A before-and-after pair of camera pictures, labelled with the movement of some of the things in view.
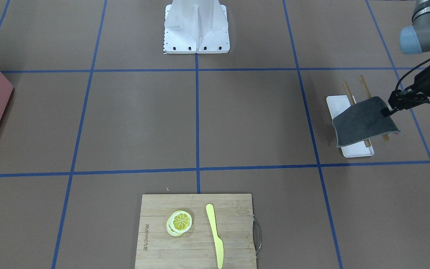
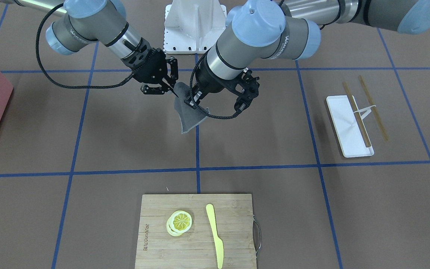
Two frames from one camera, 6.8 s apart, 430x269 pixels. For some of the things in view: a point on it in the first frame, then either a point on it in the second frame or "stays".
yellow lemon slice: x=178 y=222 stays
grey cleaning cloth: x=362 y=121 → x=188 y=116
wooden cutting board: x=196 y=248 stays
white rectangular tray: x=337 y=104 stays
